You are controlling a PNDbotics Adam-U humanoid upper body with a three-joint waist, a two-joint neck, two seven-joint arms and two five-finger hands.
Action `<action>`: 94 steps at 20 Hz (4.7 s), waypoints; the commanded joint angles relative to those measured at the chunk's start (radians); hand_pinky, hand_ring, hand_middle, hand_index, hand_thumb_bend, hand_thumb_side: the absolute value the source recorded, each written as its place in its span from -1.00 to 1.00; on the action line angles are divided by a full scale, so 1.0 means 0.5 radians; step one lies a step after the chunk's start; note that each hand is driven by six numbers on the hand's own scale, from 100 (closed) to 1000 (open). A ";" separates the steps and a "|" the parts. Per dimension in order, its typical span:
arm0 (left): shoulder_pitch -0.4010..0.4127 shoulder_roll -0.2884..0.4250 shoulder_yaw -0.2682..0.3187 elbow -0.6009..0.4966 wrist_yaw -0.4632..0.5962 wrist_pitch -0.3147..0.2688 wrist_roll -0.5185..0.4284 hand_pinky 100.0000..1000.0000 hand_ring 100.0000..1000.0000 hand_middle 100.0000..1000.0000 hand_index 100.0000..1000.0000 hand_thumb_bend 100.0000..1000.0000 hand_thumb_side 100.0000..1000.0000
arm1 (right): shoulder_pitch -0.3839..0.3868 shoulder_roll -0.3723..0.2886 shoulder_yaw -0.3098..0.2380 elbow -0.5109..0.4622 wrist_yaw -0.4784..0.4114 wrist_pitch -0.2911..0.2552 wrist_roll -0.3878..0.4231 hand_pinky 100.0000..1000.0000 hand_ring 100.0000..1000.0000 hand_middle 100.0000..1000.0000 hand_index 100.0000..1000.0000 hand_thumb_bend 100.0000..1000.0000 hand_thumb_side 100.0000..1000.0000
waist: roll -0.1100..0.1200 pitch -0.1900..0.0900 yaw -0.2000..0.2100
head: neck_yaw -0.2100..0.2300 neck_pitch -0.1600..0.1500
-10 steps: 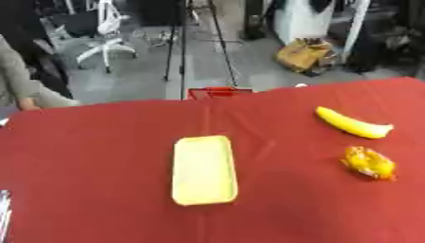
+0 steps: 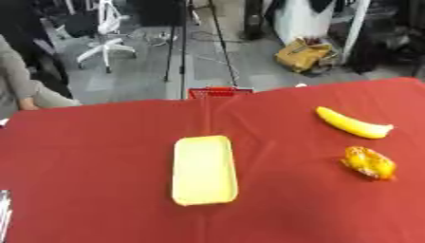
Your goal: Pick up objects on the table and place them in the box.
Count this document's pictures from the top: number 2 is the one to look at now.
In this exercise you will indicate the red mesh basket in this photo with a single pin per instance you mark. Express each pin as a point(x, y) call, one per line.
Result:
point(219, 92)

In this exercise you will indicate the pale yellow rectangular tray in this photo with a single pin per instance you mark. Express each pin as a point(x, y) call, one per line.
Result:
point(203, 171)

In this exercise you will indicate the black tripod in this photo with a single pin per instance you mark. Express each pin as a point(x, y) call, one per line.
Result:
point(188, 41)

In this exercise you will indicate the tan bag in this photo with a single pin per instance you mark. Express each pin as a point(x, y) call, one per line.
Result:
point(303, 54)

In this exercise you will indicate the white office chair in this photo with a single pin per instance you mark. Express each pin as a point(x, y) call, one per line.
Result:
point(108, 38)

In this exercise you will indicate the yellow toy banana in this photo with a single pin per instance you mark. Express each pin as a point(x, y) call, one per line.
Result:
point(349, 124)

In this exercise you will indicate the orange yellow toy food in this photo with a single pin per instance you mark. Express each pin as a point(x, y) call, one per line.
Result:
point(369, 163)

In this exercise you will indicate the person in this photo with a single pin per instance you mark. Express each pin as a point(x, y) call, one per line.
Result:
point(22, 79)

